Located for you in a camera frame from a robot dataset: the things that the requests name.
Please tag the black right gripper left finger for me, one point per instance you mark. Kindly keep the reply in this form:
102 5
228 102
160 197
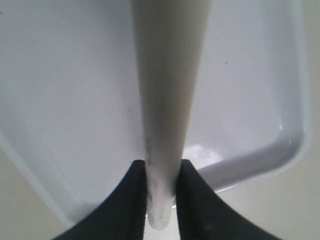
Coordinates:
121 216

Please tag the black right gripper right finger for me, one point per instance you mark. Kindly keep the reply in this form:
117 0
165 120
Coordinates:
203 215

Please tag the white wooden drumstick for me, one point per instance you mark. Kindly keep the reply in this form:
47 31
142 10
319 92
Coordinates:
168 37

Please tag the white rectangular plastic tray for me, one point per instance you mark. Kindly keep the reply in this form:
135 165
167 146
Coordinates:
69 100

